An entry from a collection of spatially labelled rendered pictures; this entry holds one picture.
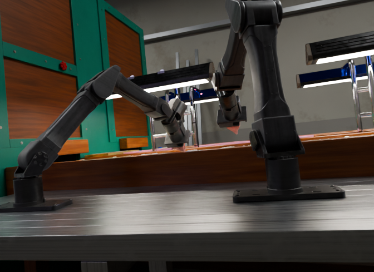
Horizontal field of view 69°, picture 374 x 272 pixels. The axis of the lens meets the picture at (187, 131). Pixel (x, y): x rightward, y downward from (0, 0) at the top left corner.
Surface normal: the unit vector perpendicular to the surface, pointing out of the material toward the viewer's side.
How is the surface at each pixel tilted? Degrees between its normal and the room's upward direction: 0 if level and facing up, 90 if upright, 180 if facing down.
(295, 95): 90
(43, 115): 90
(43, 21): 90
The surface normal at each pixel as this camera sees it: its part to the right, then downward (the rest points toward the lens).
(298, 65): -0.23, -0.01
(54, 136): 0.75, -0.27
